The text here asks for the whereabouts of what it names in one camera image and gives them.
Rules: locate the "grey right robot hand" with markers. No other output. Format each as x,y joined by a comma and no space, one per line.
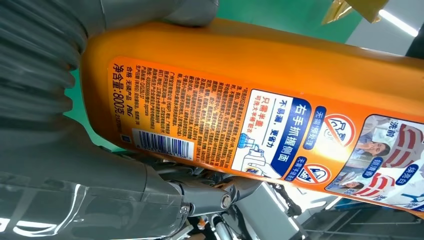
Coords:
82,198

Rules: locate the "yellow taped cardboard box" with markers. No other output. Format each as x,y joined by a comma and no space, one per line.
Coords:
357,8

